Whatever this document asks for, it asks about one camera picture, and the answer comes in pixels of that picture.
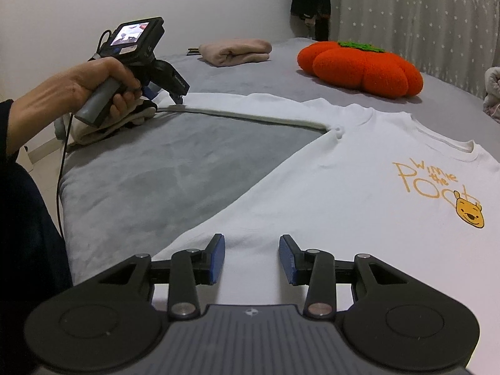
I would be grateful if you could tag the grey star-print curtain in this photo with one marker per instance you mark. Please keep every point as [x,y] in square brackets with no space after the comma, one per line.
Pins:
[410,19]

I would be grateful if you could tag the folded beige pink garment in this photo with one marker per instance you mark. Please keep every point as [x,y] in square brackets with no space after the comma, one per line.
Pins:
[234,51]

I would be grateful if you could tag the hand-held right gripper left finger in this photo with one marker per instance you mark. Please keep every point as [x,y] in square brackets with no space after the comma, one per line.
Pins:
[216,258]

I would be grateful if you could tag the beige and grey cloth bundle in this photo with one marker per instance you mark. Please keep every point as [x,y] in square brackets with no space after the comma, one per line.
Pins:
[101,129]

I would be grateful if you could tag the small dark object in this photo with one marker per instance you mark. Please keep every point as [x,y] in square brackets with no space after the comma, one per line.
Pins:
[193,51]

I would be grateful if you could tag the white long-sleeve shirt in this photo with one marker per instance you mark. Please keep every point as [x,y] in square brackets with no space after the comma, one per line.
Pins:
[351,211]

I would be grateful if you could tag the person's left forearm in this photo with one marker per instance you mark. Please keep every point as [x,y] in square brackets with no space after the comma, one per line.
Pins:
[19,121]

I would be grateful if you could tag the orange pumpkin cushion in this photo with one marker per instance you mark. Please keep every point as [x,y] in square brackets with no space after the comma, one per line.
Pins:
[359,68]

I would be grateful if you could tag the person's dark blue trouser leg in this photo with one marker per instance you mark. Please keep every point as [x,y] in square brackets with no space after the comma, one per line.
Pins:
[27,242]

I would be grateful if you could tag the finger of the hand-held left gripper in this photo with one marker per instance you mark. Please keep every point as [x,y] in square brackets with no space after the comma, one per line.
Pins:
[179,86]
[151,92]

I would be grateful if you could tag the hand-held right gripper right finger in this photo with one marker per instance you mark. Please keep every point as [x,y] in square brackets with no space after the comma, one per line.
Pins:
[287,259]

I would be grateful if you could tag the person's left hand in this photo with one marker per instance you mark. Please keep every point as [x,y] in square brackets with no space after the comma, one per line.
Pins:
[70,86]

